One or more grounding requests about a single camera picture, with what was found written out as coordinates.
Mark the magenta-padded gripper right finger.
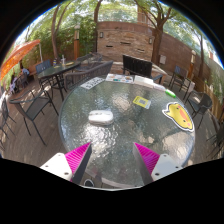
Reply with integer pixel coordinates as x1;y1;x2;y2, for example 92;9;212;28
132;142;184;186

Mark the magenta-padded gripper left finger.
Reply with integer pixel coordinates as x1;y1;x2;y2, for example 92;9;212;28
39;142;93;186

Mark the white computer mouse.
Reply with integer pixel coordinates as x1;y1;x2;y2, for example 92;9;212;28
87;110;115;127

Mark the yellow duck-shaped mouse pad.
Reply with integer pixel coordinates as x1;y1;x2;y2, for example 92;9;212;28
162;101;195;133

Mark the yellow square card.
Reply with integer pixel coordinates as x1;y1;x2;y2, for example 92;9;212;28
132;95;152;110

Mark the black metal mesh chair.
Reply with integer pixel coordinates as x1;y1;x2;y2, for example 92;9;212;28
205;116;224;158
0;96;16;148
9;89;60;147
168;65;193;100
184;90;214;130

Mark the green marker pen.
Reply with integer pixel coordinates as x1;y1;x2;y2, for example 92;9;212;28
164;88;177;99

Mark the small white booklet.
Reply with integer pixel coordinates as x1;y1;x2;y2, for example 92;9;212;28
152;83;167;92

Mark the white plate with black characters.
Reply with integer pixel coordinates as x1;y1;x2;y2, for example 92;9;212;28
80;76;106;91

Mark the white book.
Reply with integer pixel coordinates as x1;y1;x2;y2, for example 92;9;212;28
133;75;156;89

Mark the dark round patio table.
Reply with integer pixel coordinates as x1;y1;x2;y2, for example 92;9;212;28
37;60;81;101

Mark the black slatted armchair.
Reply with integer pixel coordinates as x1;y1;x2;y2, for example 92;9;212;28
122;54;165;85

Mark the blue-grey patio chair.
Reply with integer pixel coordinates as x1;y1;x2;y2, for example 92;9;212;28
35;59;53;75

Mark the person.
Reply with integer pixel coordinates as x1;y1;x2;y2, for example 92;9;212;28
19;67;31;78

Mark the tree with forked trunk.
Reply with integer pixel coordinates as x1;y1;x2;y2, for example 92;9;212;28
133;0;183;66

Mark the orange patio umbrella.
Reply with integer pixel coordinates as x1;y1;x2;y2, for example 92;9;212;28
0;39;42;82

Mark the wooden lamp post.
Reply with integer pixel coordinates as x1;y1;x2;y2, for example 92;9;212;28
73;24;81;61
187;49;197;80

